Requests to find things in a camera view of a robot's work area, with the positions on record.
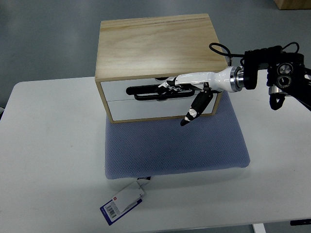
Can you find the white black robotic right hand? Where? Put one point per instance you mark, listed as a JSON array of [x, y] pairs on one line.
[[206, 82]]

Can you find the white drawer black handle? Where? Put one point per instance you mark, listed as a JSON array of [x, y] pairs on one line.
[[143, 89]]

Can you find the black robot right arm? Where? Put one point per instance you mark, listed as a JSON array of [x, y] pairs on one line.
[[286, 75]]

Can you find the light wood drawer cabinet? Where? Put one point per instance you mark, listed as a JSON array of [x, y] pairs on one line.
[[155, 47]]

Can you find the white lower drawer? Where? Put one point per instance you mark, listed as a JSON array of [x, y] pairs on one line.
[[127, 110]]

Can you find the blue-grey mesh cushion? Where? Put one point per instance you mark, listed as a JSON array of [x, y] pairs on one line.
[[162, 147]]

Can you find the cardboard box corner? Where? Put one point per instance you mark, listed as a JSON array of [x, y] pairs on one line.
[[293, 4]]

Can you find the white blue product tag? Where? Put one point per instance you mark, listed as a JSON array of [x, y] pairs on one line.
[[124, 201]]

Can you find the black table bracket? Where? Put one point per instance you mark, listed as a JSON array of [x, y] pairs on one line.
[[300, 222]]

